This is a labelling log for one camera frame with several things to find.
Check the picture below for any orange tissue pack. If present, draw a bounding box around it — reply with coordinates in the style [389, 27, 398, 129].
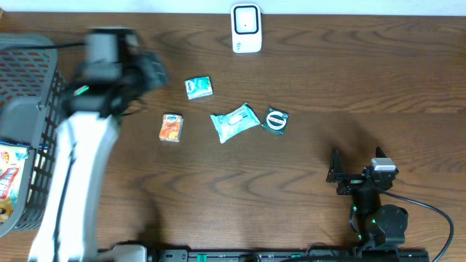
[159, 114, 183, 143]

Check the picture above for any teal wet wipes pack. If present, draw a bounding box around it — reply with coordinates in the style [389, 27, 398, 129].
[210, 103, 261, 143]

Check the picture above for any yellow snack bag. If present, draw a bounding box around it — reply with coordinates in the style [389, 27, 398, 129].
[0, 143, 28, 224]

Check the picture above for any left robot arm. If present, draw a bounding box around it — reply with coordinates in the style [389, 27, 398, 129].
[28, 27, 169, 261]

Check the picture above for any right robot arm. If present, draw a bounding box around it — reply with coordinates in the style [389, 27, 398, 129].
[326, 147, 408, 257]

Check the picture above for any white barcode scanner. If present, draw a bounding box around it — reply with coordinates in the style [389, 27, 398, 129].
[230, 3, 262, 54]

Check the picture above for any grey plastic shopping basket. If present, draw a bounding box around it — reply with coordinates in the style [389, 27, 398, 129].
[1, 33, 66, 236]

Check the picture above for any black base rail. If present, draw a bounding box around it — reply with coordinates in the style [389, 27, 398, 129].
[149, 247, 430, 262]

